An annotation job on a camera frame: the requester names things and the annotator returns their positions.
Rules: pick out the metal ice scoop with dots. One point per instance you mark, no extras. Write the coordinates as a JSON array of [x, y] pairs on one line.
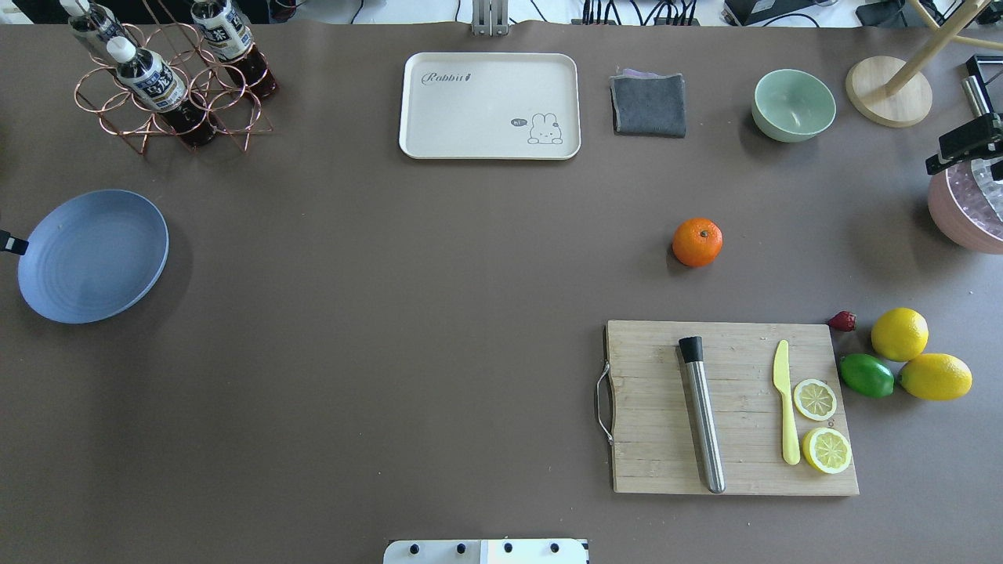
[[979, 98]]

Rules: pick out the wooden cutting board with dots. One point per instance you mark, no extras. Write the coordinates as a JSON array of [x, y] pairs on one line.
[[654, 440]]

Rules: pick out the cream rabbit tray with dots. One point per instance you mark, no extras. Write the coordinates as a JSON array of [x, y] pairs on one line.
[[493, 105]]

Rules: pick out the blue plate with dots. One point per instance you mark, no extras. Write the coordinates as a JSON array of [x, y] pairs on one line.
[[93, 257]]

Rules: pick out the lemon slice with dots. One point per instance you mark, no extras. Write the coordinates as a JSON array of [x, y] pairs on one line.
[[815, 400]]

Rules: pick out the grey folded cloth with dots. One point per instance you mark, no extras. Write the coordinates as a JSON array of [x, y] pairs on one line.
[[646, 104]]

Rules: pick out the red strawberry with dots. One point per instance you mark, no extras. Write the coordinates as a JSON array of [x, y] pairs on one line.
[[843, 321]]

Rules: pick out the green lime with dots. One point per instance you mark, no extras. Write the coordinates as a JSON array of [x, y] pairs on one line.
[[867, 375]]

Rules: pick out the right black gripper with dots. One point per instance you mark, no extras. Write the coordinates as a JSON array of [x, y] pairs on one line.
[[969, 143]]

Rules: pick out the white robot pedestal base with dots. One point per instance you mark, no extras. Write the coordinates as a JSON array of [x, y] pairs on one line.
[[507, 550]]

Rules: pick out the lemon half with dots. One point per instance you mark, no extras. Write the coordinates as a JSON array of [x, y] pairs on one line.
[[827, 450]]

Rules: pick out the pink bowl of ice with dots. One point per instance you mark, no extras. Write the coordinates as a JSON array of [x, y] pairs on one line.
[[965, 202]]

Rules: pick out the yellow lemon lower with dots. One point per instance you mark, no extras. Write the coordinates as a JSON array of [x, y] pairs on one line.
[[900, 334]]

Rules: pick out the yellow lemon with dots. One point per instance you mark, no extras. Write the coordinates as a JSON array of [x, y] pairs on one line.
[[936, 377], [900, 334]]

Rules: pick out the copper wire bottle rack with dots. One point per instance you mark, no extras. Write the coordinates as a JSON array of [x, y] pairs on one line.
[[238, 114]]

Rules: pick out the tea bottle front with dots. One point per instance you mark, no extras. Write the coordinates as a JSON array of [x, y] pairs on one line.
[[144, 73]]

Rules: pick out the yellow lemon upper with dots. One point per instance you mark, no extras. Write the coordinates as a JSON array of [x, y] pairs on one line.
[[936, 377]]

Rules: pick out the tea bottle side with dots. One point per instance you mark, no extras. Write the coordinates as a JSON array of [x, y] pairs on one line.
[[228, 36]]

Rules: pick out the wooden cup tree stand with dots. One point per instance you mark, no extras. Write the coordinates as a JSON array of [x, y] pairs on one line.
[[893, 92]]

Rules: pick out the tea bottle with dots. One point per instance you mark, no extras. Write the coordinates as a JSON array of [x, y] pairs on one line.
[[144, 73], [94, 26]]

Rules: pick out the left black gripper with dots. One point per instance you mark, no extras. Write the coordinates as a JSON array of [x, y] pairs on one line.
[[18, 246]]

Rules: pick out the steel muddler black tip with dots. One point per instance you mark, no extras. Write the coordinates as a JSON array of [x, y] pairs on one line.
[[703, 414]]

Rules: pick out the tea bottle top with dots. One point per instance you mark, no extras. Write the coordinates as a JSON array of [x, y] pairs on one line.
[[94, 26]]

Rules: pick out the orange fruit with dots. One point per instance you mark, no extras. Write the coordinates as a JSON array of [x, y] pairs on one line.
[[697, 242]]

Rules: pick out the green bowl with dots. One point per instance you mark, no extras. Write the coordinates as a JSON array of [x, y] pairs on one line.
[[791, 106]]

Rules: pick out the yellow plastic knife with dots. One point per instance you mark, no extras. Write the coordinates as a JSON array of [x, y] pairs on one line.
[[782, 383]]

